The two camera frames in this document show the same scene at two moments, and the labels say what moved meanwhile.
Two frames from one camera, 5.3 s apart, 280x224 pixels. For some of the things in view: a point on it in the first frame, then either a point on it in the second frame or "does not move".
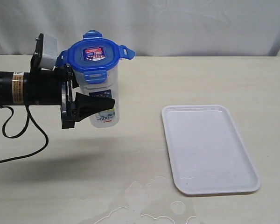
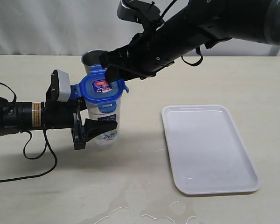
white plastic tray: [207, 154] does not move
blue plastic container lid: [93, 55] → [95, 87]
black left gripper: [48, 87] → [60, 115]
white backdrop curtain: [149, 27] does not move
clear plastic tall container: [109, 89] → [110, 137]
